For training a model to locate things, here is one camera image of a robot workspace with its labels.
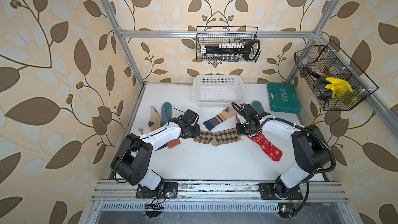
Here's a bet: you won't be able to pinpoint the red bear sock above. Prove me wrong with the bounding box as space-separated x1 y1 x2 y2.
247 134 283 162
234 107 247 123

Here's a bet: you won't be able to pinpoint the argyle brown sock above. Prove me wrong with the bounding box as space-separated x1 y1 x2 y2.
210 128 241 147
193 130 216 144

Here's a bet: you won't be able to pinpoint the white plastic basket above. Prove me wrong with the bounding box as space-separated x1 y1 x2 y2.
193 75 246 107

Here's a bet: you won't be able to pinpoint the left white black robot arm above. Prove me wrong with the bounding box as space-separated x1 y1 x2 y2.
110 110 200 191

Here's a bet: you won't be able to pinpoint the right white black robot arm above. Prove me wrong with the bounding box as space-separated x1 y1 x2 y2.
231 102 336 199

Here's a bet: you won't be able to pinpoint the blue green toe sock right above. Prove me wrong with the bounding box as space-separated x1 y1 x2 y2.
251 101 265 114

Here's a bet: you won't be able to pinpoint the blue orange striped sock left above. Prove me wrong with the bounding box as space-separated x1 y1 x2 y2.
157 102 181 150

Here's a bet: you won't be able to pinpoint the green plastic tool case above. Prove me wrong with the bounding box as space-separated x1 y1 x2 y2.
267 83 302 114

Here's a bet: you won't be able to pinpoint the socket set holder black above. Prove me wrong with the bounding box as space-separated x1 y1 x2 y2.
199 40 261 62

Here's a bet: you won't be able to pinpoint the black pliers in basket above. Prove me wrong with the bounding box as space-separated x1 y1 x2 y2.
304 66 333 101

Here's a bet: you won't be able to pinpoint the yellow rubber glove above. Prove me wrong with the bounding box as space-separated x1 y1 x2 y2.
325 77 353 98

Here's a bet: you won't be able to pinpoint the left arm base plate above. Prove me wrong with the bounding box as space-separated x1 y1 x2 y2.
136 181 178 199

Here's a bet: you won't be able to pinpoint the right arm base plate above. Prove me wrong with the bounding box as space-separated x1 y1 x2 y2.
257 183 304 200

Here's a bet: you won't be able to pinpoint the black wire basket back wall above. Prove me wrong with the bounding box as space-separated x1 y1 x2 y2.
195 26 261 63

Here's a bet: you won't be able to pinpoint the black wire basket wall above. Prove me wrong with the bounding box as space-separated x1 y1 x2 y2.
195 26 261 63
294 40 379 111

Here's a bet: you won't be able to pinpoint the black wire basket right wall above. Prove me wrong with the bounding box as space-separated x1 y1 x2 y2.
294 40 379 111

